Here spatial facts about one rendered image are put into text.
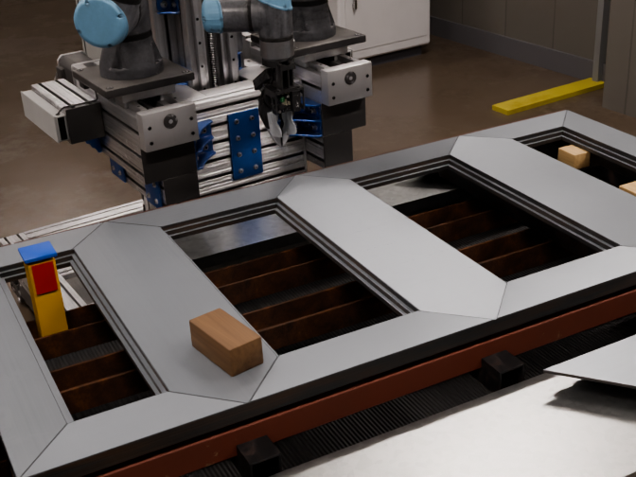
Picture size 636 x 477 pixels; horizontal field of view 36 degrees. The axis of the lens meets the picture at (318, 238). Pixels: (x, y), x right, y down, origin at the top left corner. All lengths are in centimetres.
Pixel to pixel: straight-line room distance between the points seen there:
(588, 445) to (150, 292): 79
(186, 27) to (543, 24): 366
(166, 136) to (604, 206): 97
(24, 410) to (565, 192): 118
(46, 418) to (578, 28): 462
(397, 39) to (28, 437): 482
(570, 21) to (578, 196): 371
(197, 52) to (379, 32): 348
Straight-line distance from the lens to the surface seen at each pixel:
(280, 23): 212
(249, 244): 226
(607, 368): 163
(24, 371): 161
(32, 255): 187
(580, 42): 571
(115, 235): 200
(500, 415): 157
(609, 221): 198
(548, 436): 153
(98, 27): 217
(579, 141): 243
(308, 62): 252
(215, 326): 154
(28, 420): 149
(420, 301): 167
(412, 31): 607
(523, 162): 225
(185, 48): 253
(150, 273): 182
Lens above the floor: 168
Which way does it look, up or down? 26 degrees down
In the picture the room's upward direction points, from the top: 3 degrees counter-clockwise
